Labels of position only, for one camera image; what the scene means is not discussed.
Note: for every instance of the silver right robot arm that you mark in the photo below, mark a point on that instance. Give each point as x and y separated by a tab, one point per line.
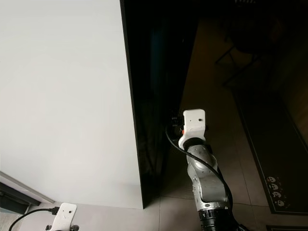
207	178

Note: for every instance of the white fridge cabinet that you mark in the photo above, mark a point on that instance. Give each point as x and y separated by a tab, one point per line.
67	96

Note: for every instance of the dark patterned floor mat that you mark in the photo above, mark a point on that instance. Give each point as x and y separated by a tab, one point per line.
279	163

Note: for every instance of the dark grey metal door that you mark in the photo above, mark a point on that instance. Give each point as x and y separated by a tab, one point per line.
19	195

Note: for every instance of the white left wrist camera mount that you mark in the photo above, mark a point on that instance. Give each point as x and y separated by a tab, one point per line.
65	215

